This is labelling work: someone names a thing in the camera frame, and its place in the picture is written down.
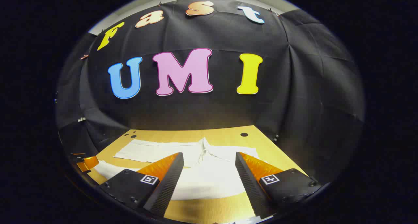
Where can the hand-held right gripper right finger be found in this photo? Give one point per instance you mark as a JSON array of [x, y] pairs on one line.
[[249, 181]]

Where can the black backdrop cloth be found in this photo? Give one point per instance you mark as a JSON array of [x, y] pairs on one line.
[[294, 103]]

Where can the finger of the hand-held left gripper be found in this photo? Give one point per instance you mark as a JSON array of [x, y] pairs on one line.
[[89, 162]]

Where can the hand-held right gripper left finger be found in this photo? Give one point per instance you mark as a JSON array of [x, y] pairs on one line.
[[169, 181]]

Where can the white jeans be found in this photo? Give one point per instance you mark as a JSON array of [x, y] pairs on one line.
[[209, 180]]

